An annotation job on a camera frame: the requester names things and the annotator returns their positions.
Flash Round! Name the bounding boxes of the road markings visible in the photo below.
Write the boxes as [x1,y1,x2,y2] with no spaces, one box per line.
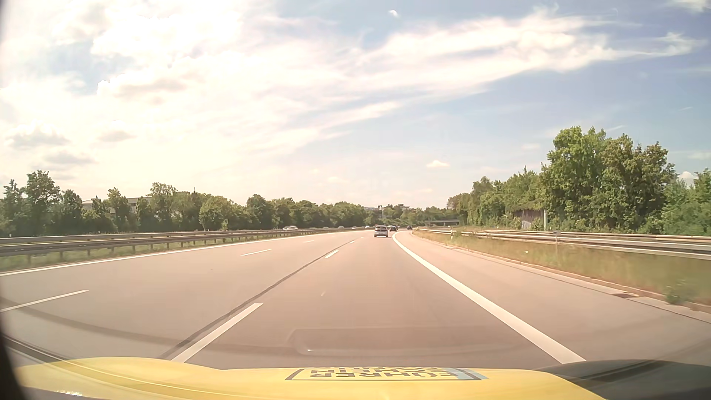
[0,230,586,364]

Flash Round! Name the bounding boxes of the car's own bonnet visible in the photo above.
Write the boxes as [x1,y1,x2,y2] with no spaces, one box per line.
[16,357,711,400]

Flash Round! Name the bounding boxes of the grass verge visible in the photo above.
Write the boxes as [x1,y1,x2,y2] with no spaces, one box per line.
[414,229,711,306]

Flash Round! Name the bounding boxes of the pale building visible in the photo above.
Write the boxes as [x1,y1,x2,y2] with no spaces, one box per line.
[81,196,153,214]

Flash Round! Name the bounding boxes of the grey asphalt road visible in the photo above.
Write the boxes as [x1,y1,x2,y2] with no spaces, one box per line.
[0,229,711,370]

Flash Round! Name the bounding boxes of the row of trees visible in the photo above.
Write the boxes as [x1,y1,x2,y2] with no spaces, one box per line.
[447,126,711,236]
[0,170,462,237]

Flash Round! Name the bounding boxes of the grey metal guard rail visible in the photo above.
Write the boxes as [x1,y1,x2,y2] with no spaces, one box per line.
[0,227,372,262]
[418,228,711,257]

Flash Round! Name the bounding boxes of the wooden noise barrier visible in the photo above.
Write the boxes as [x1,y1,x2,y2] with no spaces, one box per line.
[513,209,546,230]

